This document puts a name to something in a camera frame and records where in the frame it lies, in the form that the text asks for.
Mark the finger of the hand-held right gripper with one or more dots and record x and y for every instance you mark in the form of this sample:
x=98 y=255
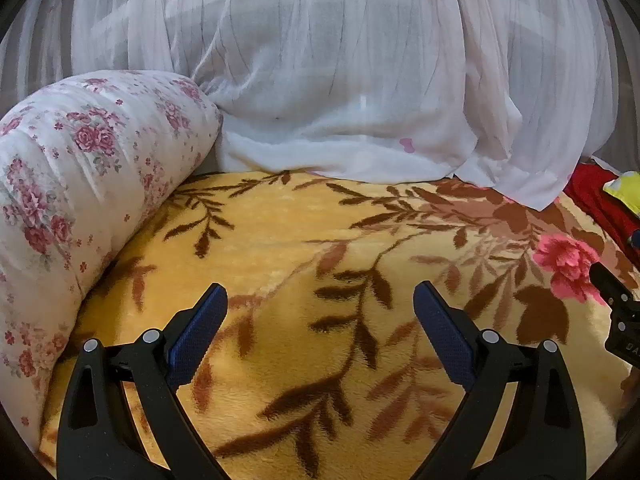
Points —
x=607 y=285

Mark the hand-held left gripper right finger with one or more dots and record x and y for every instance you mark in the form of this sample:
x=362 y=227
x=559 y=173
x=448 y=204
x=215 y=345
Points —
x=445 y=340

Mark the yellow cloth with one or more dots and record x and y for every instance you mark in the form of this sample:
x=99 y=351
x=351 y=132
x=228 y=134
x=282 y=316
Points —
x=625 y=187

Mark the floral white pillow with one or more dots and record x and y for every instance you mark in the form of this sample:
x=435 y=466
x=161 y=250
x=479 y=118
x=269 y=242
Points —
x=85 y=175

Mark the yellow leaf-print blanket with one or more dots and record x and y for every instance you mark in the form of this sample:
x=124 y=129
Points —
x=320 y=240

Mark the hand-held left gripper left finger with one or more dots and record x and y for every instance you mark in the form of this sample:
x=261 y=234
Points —
x=197 y=340

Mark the white sheer net curtain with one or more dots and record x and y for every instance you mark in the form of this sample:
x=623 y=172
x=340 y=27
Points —
x=325 y=70

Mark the red cloth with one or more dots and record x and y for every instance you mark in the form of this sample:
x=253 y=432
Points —
x=595 y=195

